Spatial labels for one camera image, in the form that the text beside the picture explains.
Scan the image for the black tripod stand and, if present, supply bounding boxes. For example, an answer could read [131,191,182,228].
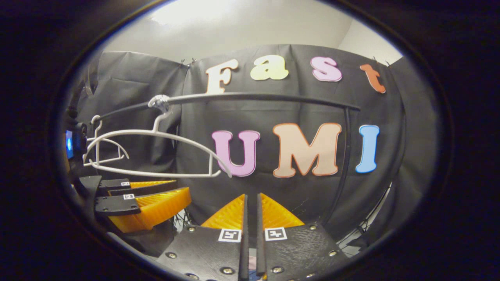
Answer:
[174,209,193,231]

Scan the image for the black clothes rail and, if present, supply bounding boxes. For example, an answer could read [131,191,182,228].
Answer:
[92,92,362,228]

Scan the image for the white plastic hanger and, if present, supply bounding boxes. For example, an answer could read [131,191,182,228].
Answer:
[84,115,130,167]

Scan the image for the clear tape wad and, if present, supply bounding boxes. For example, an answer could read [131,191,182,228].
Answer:
[148,95,171,114]

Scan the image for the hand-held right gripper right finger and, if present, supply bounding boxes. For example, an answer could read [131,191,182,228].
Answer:
[257,192,350,281]

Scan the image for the black backdrop cloth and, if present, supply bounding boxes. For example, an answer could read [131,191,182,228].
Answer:
[74,44,440,250]

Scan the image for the white hanger with taped hook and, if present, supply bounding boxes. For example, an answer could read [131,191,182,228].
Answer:
[83,103,233,179]

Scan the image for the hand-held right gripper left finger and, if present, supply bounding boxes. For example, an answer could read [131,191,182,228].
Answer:
[156,194,249,281]

